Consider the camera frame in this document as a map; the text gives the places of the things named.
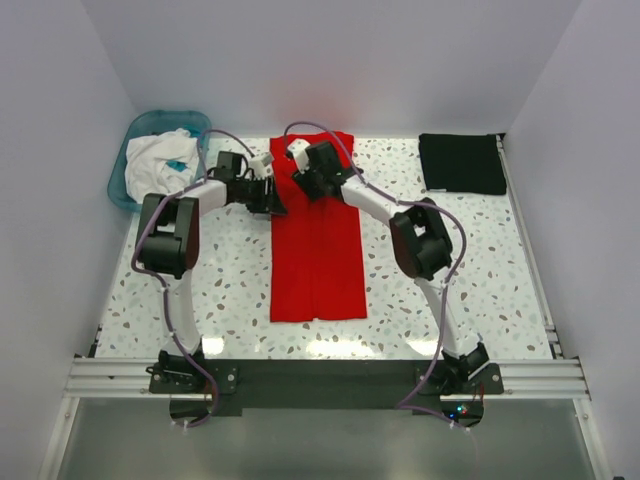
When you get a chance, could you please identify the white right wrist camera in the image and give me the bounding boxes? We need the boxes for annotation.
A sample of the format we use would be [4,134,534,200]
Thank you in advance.
[286,139,310,172]

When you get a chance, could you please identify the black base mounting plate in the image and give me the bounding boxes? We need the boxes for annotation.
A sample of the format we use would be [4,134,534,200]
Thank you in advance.
[146,356,504,422]

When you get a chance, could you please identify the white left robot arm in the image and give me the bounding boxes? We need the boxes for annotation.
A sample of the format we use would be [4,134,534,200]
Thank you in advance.
[131,151,287,359]

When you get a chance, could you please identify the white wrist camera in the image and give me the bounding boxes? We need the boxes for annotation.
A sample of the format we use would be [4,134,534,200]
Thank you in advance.
[286,139,310,172]
[248,152,274,180]

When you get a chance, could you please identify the white crumpled t shirt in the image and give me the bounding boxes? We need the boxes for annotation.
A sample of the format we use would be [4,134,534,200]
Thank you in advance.
[124,128,198,204]

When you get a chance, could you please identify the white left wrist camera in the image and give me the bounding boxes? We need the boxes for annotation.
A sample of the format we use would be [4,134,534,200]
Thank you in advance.
[248,152,274,180]

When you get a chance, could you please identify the aluminium front frame rail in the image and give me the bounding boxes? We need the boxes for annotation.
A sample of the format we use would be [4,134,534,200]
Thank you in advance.
[63,358,590,400]

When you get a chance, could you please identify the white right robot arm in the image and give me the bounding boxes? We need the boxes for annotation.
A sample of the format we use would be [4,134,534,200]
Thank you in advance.
[285,141,489,396]

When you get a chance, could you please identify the black folded t shirt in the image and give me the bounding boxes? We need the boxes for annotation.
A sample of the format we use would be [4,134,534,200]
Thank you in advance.
[418,133,507,196]

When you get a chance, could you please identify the teal plastic laundry basket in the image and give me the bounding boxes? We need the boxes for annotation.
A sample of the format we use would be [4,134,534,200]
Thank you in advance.
[107,110,211,212]

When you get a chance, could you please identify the red t shirt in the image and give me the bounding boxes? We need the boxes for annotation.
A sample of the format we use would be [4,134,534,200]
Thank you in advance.
[269,134,367,323]

